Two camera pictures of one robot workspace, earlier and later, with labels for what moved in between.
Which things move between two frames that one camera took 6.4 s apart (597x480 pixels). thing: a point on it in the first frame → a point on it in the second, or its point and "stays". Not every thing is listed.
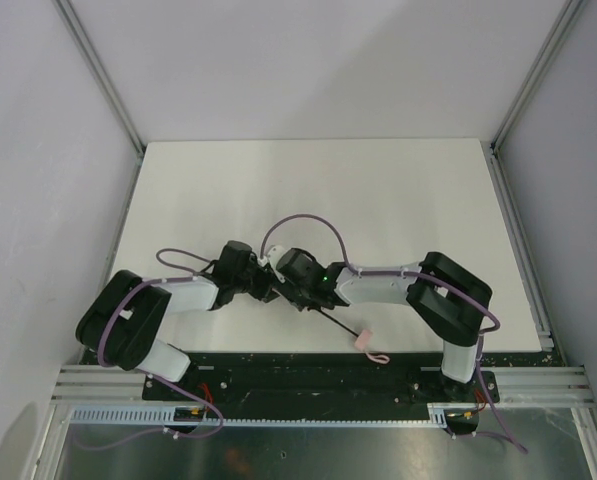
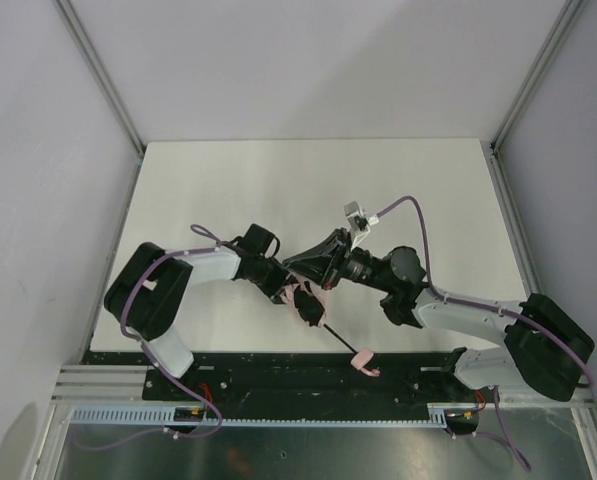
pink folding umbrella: (363, 338) → (362, 358)
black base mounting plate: (317, 382) stays
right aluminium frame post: (539, 72) stays
